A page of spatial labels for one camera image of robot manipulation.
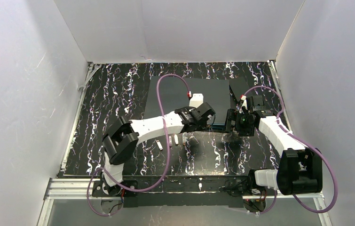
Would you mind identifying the purple cable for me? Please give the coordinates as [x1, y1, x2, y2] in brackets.
[239, 85, 339, 216]
[86, 74, 193, 218]

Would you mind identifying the aluminium front rail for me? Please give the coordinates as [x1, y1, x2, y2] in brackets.
[43, 177, 325, 201]

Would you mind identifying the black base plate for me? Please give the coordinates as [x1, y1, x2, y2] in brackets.
[89, 176, 275, 211]

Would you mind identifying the large teal network switch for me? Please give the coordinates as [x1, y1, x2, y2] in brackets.
[159, 76, 230, 126]

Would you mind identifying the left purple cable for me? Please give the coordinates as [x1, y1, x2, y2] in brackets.
[86, 74, 193, 218]

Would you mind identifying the small silver plug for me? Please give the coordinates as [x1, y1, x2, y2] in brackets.
[168, 136, 173, 147]
[156, 140, 163, 151]
[182, 133, 187, 145]

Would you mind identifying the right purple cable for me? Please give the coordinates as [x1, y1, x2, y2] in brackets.
[239, 85, 339, 216]

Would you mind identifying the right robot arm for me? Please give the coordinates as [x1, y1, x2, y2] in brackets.
[225, 95, 323, 195]

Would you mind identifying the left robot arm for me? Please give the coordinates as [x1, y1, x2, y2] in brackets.
[102, 102, 215, 187]

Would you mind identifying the small black network switch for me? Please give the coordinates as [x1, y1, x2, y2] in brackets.
[228, 77, 250, 107]

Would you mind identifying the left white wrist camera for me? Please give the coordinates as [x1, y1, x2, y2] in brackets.
[188, 92, 204, 108]

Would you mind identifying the metal wrench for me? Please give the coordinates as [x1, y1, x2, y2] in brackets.
[78, 63, 102, 91]

